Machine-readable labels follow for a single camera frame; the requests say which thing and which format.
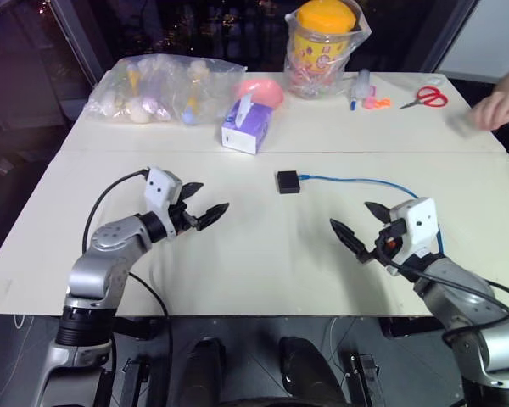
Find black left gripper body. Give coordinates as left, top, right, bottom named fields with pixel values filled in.
left=168, top=199, right=200, bottom=237

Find red handled scissors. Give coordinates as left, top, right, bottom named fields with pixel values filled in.
left=399, top=85, right=450, bottom=110

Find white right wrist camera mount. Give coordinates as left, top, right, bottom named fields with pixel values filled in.
left=389, top=196, right=441, bottom=267

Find blue cable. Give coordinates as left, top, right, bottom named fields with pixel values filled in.
left=299, top=172, right=447, bottom=256

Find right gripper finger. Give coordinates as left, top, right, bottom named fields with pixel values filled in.
left=363, top=201, right=394, bottom=225
left=329, top=217, right=373, bottom=265

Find clear tube with blue tip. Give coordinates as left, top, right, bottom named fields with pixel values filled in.
left=349, top=69, right=373, bottom=112

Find yellow lidded plastic jar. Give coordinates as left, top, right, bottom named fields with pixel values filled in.
left=291, top=0, right=361, bottom=92

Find clear bag of toys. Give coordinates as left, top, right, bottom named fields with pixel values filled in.
left=83, top=53, right=248, bottom=129

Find pink plastic bowl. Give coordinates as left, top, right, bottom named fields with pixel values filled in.
left=232, top=78, right=287, bottom=109

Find person's bare hand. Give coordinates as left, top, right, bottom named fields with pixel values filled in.
left=470, top=90, right=509, bottom=131

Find pink orange plastic toy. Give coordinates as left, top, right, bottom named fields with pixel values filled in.
left=362, top=85, right=393, bottom=111

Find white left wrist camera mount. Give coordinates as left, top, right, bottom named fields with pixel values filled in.
left=143, top=166, right=184, bottom=243

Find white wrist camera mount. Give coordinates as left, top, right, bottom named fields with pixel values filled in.
left=143, top=166, right=184, bottom=243
left=389, top=196, right=441, bottom=267

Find dark rounded shape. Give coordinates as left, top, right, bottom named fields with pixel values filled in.
left=277, top=336, right=347, bottom=407

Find yellow jar in plastic bag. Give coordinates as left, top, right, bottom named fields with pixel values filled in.
left=282, top=0, right=373, bottom=102

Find white wall panel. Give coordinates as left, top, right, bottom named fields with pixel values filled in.
left=437, top=0, right=509, bottom=85

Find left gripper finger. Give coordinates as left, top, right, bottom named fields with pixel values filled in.
left=179, top=181, right=205, bottom=202
left=195, top=202, right=232, bottom=232

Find black metal bracket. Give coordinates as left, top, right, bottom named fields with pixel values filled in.
left=346, top=353, right=382, bottom=407
left=117, top=357, right=150, bottom=407

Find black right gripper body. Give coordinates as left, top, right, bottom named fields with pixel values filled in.
left=372, top=220, right=408, bottom=269

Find grey window frame post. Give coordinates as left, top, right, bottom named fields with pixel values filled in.
left=418, top=0, right=481, bottom=74
left=49, top=0, right=114, bottom=88

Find purple white tissue box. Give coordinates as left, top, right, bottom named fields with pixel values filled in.
left=220, top=94, right=277, bottom=157

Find small black box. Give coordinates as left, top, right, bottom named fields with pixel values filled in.
left=274, top=170, right=303, bottom=196

